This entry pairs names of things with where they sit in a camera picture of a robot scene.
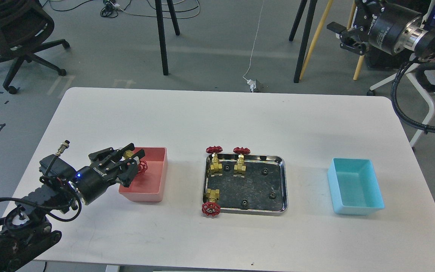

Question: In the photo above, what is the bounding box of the brass valve back right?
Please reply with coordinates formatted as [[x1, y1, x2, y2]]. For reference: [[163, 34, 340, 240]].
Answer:
[[233, 147, 250, 178]]

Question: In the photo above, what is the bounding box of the brass valve front left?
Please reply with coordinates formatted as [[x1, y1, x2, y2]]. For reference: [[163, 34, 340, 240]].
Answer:
[[202, 188, 221, 216]]

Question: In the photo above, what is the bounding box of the blue plastic box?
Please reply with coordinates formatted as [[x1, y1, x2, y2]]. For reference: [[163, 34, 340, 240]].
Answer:
[[327, 157, 385, 215]]

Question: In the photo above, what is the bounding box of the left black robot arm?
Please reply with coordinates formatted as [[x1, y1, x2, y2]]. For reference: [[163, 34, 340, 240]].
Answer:
[[0, 141, 147, 272]]

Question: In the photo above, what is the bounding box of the brass valve red handle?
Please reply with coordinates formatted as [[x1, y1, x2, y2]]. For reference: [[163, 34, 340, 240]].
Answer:
[[123, 149, 148, 178]]

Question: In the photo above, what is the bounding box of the black tripod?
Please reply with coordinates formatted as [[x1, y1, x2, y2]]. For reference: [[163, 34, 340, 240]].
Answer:
[[155, 0, 180, 76], [288, 0, 318, 83]]

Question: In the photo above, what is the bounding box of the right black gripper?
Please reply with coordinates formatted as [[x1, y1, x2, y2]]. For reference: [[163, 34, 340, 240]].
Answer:
[[327, 0, 422, 56]]

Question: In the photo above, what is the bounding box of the wooden yellow pole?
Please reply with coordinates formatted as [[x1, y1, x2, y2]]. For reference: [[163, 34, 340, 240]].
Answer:
[[299, 0, 334, 80]]

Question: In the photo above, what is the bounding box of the black tripod left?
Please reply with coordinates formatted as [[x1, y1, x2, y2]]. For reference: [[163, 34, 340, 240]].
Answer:
[[155, 0, 180, 76]]

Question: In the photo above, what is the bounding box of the white power adapter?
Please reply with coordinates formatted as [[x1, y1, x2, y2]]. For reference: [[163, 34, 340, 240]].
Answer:
[[246, 79, 265, 93]]

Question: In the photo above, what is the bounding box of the white cable on floor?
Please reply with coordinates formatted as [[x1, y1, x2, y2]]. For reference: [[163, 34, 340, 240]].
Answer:
[[242, 0, 265, 82]]

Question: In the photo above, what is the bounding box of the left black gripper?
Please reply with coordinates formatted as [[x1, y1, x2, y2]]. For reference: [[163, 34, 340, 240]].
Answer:
[[69, 143, 146, 205]]

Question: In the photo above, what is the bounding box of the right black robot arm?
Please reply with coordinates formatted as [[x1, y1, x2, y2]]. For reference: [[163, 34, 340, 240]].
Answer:
[[327, 0, 435, 134]]

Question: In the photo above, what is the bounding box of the pink plastic box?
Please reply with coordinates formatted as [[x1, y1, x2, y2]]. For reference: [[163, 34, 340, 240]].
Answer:
[[119, 147, 167, 202]]

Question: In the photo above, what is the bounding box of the black office chair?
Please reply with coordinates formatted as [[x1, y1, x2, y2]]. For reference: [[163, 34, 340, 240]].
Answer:
[[0, 0, 69, 94]]

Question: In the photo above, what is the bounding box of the black tripod right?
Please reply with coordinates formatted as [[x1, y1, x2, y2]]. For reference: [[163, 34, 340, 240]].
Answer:
[[288, 0, 318, 83]]

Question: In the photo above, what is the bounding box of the brass valve back left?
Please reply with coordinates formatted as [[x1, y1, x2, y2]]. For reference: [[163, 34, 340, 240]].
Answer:
[[206, 146, 223, 177]]

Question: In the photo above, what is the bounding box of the steel tray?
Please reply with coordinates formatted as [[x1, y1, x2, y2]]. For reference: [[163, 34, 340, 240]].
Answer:
[[202, 153, 288, 215]]

